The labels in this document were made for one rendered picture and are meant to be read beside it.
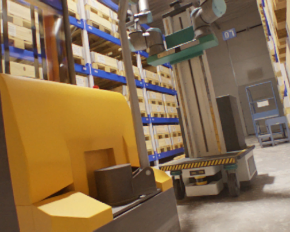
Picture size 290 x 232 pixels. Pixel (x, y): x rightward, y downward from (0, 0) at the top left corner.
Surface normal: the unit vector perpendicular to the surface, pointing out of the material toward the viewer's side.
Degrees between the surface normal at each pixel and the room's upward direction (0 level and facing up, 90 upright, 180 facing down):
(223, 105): 90
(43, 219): 90
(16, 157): 90
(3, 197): 90
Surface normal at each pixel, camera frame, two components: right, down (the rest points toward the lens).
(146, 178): 0.24, -0.18
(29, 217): -0.48, -0.04
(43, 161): 0.86, -0.22
